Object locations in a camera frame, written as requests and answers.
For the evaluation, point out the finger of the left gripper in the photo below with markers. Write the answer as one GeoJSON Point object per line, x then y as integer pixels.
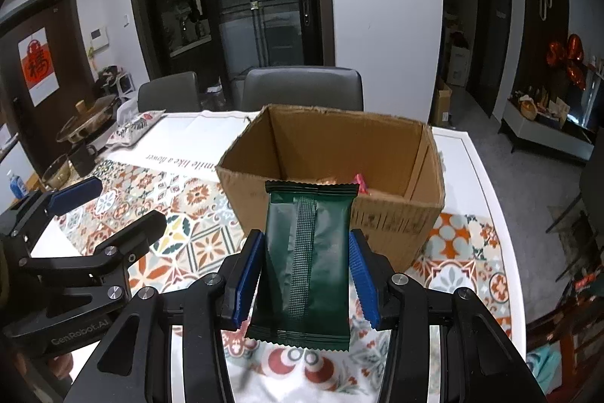
{"type": "Point", "coordinates": [127, 246]}
{"type": "Point", "coordinates": [65, 200]}

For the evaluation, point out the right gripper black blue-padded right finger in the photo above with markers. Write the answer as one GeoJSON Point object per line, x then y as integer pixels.
{"type": "Point", "coordinates": [478, 362]}

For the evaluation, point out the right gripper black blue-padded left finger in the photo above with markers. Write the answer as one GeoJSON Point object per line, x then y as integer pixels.
{"type": "Point", "coordinates": [132, 362]}

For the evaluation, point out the red snack packet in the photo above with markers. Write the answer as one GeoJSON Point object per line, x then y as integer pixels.
{"type": "Point", "coordinates": [360, 182]}

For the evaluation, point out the glass bowl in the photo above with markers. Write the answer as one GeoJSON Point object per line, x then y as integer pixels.
{"type": "Point", "coordinates": [57, 174]}

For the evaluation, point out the blue capped water bottle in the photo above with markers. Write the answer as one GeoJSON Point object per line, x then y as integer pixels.
{"type": "Point", "coordinates": [17, 186]}

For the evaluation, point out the black mug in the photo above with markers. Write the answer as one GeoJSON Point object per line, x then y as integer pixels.
{"type": "Point", "coordinates": [83, 159]}

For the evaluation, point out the teal cloth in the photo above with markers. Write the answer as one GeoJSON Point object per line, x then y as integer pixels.
{"type": "Point", "coordinates": [545, 363]}

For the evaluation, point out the metal pot on table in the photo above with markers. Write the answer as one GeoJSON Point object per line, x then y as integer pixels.
{"type": "Point", "coordinates": [87, 120]}

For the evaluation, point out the patterned snack bag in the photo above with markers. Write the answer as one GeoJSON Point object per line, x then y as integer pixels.
{"type": "Point", "coordinates": [132, 131]}

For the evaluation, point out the patterned tile table mat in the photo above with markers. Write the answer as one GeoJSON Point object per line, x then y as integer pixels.
{"type": "Point", "coordinates": [462, 251]}

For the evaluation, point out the red paper door poster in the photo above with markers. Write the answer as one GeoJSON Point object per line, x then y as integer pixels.
{"type": "Point", "coordinates": [37, 66]}

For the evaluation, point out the grey chair left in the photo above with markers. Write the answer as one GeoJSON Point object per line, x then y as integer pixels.
{"type": "Point", "coordinates": [175, 94]}

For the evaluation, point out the grey chair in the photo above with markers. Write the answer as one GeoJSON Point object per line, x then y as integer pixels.
{"type": "Point", "coordinates": [175, 94]}
{"type": "Point", "coordinates": [304, 85]}

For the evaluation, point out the dark green snack packet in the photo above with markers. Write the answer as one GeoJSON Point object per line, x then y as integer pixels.
{"type": "Point", "coordinates": [303, 290]}

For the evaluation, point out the brown cardboard box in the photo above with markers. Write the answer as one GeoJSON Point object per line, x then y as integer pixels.
{"type": "Point", "coordinates": [396, 158]}

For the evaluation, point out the white low cabinet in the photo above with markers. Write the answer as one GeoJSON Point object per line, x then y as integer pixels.
{"type": "Point", "coordinates": [531, 136]}

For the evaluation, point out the cardboard box on floor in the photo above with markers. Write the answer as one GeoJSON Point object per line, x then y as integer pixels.
{"type": "Point", "coordinates": [440, 110]}

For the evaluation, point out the grey chair centre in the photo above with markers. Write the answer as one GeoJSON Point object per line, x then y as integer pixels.
{"type": "Point", "coordinates": [304, 85]}

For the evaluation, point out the red heart balloons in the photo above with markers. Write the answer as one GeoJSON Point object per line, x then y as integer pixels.
{"type": "Point", "coordinates": [570, 55]}

